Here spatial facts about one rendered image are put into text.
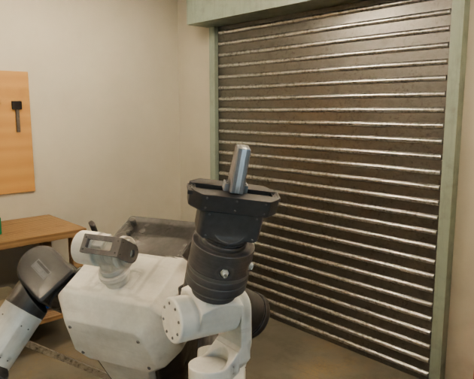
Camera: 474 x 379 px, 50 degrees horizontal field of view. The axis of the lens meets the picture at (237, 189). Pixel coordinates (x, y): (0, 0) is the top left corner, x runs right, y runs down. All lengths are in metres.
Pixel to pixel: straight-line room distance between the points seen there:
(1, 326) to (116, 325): 0.28
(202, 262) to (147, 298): 0.33
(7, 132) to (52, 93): 0.46
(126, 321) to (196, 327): 0.31
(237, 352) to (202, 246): 0.18
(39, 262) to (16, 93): 3.05
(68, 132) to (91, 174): 0.40
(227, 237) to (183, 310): 0.12
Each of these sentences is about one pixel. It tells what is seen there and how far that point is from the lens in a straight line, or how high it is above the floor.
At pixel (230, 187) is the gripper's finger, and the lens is 0.66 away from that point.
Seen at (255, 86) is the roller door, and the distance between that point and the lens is 4.06.
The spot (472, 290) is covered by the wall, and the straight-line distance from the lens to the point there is 3.28.
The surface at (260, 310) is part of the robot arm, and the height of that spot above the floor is 1.29.
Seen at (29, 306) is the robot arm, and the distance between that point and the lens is 1.20.
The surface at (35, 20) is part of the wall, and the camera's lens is 4.30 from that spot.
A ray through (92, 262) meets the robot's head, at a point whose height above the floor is 1.39.
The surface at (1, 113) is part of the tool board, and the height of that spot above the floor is 1.64.
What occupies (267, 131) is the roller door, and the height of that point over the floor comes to 1.51.
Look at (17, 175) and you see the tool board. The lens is 4.18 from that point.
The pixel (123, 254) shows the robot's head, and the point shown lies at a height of 1.41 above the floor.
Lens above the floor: 1.67
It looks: 9 degrees down
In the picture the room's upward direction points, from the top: straight up
